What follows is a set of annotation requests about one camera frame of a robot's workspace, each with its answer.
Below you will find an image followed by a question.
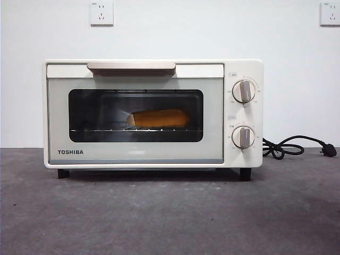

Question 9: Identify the wire oven rack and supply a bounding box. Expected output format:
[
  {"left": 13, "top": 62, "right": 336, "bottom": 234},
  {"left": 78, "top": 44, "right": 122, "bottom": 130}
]
[{"left": 71, "top": 127, "right": 199, "bottom": 133}]

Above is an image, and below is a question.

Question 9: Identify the beige temperature knob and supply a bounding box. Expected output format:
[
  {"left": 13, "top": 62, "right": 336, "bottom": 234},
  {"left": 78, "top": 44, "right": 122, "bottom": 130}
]
[{"left": 232, "top": 80, "right": 254, "bottom": 104}]

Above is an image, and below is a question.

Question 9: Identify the yellow corn cob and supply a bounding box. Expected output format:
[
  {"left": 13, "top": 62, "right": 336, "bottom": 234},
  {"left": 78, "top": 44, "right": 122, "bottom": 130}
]
[{"left": 127, "top": 107, "right": 190, "bottom": 128}]

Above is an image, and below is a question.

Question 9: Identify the white wall socket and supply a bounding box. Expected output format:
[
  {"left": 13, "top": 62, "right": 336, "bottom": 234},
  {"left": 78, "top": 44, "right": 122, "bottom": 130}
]
[
  {"left": 319, "top": 2, "right": 340, "bottom": 27},
  {"left": 89, "top": 2, "right": 114, "bottom": 27}
]

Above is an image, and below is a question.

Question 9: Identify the beige timer knob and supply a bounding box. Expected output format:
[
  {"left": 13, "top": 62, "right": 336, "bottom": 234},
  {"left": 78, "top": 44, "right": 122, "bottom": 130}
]
[{"left": 231, "top": 126, "right": 255, "bottom": 149}]

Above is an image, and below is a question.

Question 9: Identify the black power cable with plug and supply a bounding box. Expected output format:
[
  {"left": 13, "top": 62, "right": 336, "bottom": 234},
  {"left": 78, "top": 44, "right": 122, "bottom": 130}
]
[{"left": 262, "top": 135, "right": 337, "bottom": 159}]

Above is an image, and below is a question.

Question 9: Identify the oven door with glass window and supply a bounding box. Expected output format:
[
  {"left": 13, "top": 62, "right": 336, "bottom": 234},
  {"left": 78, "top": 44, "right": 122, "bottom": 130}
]
[{"left": 46, "top": 62, "right": 225, "bottom": 164}]

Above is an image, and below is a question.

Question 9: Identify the cream Toshiba toaster oven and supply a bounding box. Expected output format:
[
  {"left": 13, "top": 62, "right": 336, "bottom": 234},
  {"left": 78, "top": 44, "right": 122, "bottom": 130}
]
[{"left": 42, "top": 58, "right": 264, "bottom": 171}]

